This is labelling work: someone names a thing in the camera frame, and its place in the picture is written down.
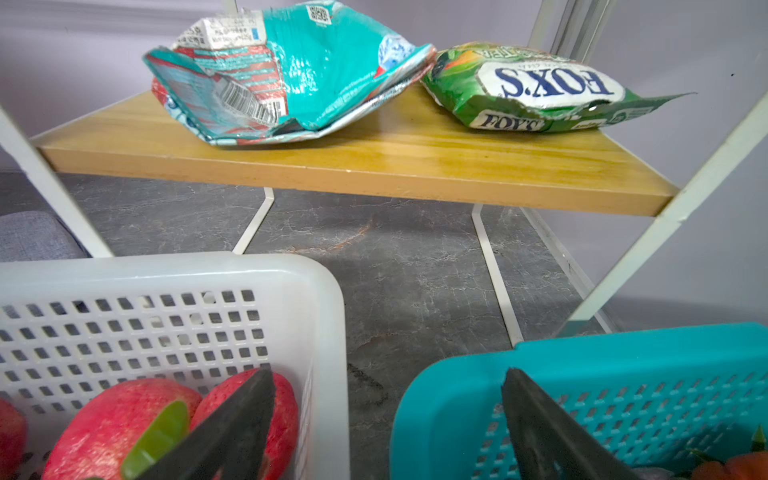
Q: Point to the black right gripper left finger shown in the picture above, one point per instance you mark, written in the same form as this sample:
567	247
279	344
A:
230	443

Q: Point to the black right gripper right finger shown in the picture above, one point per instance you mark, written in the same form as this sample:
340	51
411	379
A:
547	442

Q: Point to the green Fox's candy bag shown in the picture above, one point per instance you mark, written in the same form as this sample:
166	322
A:
494	87

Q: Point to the teal snack bag lower shelf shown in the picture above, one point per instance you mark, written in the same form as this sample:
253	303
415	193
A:
282	75

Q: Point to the red apple in white basket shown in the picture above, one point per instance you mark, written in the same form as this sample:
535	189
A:
284	426

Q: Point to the red dragon fruit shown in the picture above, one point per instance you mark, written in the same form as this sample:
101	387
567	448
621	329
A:
97	440

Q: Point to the teal plastic basket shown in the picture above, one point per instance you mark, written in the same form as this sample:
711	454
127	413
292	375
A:
658	398

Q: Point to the white plastic basket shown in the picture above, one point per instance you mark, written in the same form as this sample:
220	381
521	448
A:
70	329

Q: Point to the red tomato in teal basket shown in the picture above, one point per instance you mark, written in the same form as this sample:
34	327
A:
752	466

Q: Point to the grey cloth pad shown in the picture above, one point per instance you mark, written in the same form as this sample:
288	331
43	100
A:
37	236

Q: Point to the white two-tier wooden shelf rack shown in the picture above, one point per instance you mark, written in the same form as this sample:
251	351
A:
408	149

